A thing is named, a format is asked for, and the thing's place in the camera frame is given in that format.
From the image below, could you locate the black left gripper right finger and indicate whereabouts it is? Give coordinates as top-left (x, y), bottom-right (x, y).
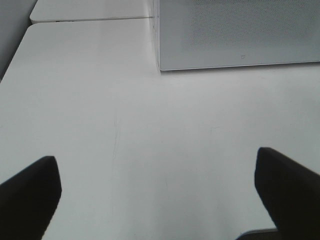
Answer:
top-left (254, 147), bottom-right (320, 240)

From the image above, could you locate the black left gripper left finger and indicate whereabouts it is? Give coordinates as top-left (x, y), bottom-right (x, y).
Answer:
top-left (0, 156), bottom-right (62, 240)

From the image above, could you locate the white microwave door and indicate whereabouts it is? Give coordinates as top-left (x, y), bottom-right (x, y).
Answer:
top-left (153, 0), bottom-right (320, 71)

